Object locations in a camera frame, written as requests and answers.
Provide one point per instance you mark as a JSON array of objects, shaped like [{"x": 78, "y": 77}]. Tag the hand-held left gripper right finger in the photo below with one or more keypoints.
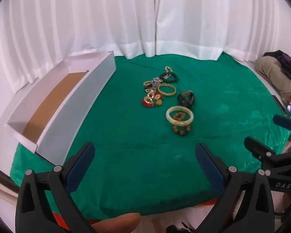
[{"x": 208, "y": 168}]

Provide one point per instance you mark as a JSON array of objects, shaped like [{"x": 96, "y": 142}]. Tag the white cardboard box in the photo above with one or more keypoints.
[{"x": 67, "y": 106}]

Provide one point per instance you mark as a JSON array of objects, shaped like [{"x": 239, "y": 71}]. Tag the red round ornament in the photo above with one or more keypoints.
[{"x": 147, "y": 104}]

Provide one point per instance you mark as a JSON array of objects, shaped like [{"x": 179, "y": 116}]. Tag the pale jade bangle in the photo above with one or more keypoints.
[{"x": 171, "y": 121}]

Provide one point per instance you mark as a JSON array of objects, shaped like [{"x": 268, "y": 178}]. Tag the green velvet cloth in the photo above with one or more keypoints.
[{"x": 135, "y": 150}]

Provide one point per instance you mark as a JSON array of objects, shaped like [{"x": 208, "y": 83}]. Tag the orange mat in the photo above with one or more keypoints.
[{"x": 60, "y": 220}]

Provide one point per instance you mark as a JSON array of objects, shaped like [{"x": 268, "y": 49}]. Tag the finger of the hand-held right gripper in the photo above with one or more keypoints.
[
  {"x": 256, "y": 148},
  {"x": 282, "y": 121}
]

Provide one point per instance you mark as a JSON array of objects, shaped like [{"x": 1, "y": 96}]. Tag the gold bangle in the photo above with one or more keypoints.
[{"x": 168, "y": 94}]

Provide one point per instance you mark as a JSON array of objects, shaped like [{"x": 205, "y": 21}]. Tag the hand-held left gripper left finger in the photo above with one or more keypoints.
[{"x": 81, "y": 166}]

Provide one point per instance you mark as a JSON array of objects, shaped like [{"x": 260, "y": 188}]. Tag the dark wrist watch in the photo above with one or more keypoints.
[{"x": 184, "y": 99}]

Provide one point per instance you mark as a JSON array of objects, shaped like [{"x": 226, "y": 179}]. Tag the white curtain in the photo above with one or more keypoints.
[{"x": 111, "y": 17}]

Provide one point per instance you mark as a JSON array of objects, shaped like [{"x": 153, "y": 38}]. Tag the person's left hand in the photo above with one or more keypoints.
[{"x": 116, "y": 222}]

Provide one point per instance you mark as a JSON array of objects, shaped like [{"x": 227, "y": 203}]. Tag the purple black cloth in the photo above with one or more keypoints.
[{"x": 287, "y": 60}]

